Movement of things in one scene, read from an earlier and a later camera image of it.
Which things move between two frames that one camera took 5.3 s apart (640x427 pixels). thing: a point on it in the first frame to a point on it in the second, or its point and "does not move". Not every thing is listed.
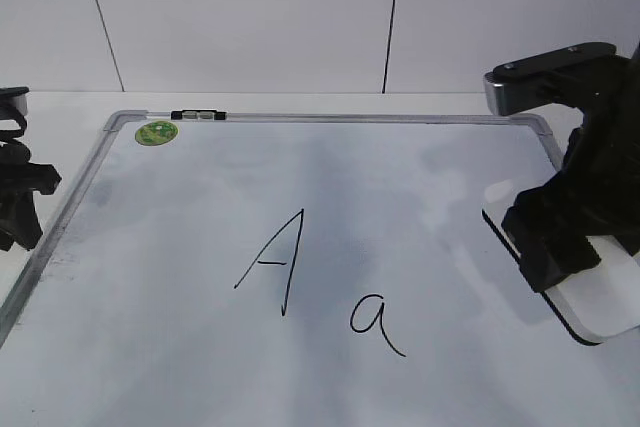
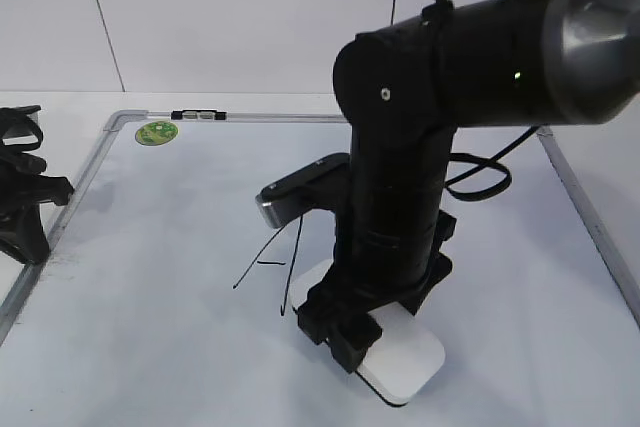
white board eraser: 601,304 to 408,356
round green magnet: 156,133 does not move
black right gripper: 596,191 to 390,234
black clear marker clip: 198,114 does not move
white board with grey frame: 302,270 does not move
